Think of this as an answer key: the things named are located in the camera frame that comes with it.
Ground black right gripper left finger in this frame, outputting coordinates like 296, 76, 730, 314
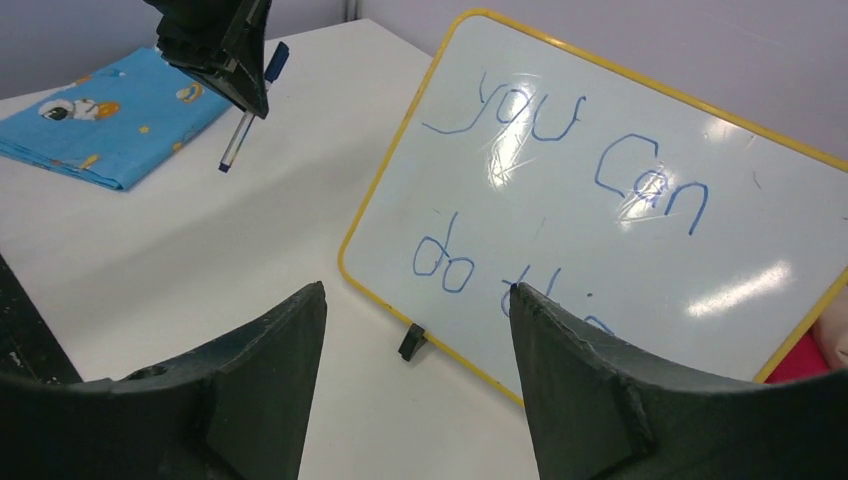
1, 281, 327, 479

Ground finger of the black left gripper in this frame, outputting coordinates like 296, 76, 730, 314
146, 0, 272, 118

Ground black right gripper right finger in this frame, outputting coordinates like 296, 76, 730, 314
509, 283, 847, 479

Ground blue whiteboard marker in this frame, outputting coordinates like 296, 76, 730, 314
218, 41, 290, 173

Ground yellow framed whiteboard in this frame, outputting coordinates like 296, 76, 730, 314
338, 9, 847, 401

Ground blue patterned cloth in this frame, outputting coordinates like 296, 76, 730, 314
1, 47, 231, 191

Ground pink cloth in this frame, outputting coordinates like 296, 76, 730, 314
765, 331, 830, 384

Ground beige cloth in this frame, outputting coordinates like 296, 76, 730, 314
813, 288, 847, 370

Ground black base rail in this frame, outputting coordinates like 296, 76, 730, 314
1, 258, 82, 384

